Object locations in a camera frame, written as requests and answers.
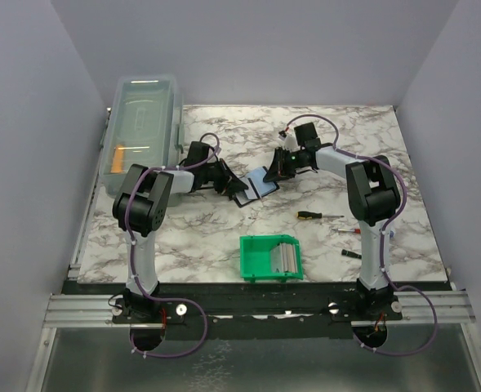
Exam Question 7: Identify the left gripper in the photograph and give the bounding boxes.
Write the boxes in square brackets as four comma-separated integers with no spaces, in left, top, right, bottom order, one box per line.
[199,158,247,195]

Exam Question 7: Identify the green plastic bin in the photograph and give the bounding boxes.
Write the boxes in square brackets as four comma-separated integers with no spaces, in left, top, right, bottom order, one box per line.
[239,234,304,283]

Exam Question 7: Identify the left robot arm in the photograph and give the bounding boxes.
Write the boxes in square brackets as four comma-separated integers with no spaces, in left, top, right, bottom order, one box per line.
[112,140,248,323]

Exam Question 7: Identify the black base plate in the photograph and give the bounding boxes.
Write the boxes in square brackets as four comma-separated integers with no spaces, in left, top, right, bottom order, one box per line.
[45,282,457,345]

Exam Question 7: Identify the black green screwdriver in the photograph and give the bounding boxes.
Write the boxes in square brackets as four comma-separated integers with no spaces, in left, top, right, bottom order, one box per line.
[341,249,362,259]

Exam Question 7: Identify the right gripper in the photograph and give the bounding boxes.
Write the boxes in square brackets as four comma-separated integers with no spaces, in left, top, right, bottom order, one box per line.
[263,148,304,184]

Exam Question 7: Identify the red blue screwdriver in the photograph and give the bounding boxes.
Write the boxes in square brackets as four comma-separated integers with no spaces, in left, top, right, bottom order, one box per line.
[332,228,381,235]

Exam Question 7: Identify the clear plastic storage box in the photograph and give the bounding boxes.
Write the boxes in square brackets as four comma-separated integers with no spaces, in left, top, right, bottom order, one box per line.
[99,74,185,198]

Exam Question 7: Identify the black leather card holder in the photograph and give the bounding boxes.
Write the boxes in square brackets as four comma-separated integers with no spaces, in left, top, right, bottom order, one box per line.
[233,167,279,208]

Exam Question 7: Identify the orange tool in box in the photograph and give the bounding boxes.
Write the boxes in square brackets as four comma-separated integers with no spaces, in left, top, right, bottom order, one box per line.
[110,145,125,174]

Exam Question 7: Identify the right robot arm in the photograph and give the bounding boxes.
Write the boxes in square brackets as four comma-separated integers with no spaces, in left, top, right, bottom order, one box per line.
[264,122,404,320]

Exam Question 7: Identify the black yellow screwdriver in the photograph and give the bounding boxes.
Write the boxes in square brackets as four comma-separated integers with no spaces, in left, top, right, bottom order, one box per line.
[296,211,344,220]

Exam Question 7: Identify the stack of silver cards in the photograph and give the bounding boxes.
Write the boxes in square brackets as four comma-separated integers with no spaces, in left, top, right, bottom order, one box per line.
[270,243,298,274]

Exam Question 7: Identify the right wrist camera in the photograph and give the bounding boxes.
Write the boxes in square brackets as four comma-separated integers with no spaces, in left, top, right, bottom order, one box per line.
[278,130,299,152]

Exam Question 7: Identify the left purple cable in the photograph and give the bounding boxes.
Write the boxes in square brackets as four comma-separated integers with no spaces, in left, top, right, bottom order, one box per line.
[123,133,220,360]

